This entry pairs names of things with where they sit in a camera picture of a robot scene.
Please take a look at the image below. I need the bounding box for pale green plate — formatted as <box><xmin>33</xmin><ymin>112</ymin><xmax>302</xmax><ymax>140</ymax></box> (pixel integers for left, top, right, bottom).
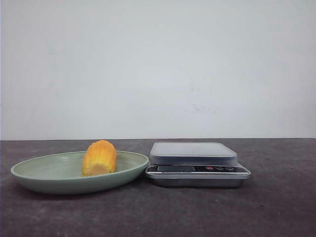
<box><xmin>11</xmin><ymin>151</ymin><xmax>149</xmax><ymax>195</ymax></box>

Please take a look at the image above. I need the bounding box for silver digital kitchen scale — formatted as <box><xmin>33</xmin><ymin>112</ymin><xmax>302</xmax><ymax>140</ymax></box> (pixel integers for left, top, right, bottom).
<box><xmin>145</xmin><ymin>142</ymin><xmax>251</xmax><ymax>188</ymax></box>

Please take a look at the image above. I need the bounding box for yellow corn cob piece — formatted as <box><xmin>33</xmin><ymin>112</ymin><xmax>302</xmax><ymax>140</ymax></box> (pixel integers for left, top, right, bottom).
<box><xmin>82</xmin><ymin>140</ymin><xmax>117</xmax><ymax>177</ymax></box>

